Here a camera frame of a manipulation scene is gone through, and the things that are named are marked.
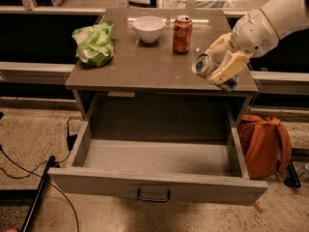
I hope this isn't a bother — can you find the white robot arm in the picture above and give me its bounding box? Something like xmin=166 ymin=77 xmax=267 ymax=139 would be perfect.
xmin=206 ymin=0 xmax=309 ymax=85

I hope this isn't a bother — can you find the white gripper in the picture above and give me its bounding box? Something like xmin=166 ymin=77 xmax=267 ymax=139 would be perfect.
xmin=206 ymin=10 xmax=279 ymax=85

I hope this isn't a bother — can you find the green chip bag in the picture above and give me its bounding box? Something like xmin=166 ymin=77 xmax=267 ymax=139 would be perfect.
xmin=71 ymin=20 xmax=114 ymax=67

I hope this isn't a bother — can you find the black power adapter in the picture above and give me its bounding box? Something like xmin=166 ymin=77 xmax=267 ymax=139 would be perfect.
xmin=67 ymin=134 xmax=77 ymax=151

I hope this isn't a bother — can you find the black cable on floor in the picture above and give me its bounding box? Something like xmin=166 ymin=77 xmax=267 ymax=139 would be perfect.
xmin=0 ymin=116 xmax=81 ymax=232

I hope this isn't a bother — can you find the white bowl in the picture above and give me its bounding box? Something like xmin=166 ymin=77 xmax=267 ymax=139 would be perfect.
xmin=132 ymin=15 xmax=165 ymax=43

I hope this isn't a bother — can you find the orange backpack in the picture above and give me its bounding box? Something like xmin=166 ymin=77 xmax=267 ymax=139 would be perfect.
xmin=238 ymin=114 xmax=292 ymax=179

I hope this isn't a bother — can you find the black pole on floor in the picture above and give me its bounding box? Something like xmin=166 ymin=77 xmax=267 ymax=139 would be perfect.
xmin=20 ymin=156 xmax=55 ymax=232

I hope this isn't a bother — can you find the silver blue redbull can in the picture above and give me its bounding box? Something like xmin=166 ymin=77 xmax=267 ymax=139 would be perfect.
xmin=191 ymin=53 xmax=239 ymax=92

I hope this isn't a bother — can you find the open grey top drawer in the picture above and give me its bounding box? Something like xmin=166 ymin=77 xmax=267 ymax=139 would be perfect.
xmin=49 ymin=116 xmax=267 ymax=205

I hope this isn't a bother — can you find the orange soda can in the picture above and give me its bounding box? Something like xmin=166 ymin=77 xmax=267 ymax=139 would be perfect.
xmin=173 ymin=14 xmax=192 ymax=54

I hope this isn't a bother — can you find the black drawer handle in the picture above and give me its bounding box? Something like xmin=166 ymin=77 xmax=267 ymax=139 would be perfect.
xmin=136 ymin=188 xmax=171 ymax=203

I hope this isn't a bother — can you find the grey cabinet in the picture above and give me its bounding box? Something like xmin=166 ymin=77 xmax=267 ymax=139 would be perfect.
xmin=66 ymin=9 xmax=258 ymax=128

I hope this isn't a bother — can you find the black stand leg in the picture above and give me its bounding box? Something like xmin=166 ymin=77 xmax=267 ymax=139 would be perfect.
xmin=284 ymin=161 xmax=301 ymax=189

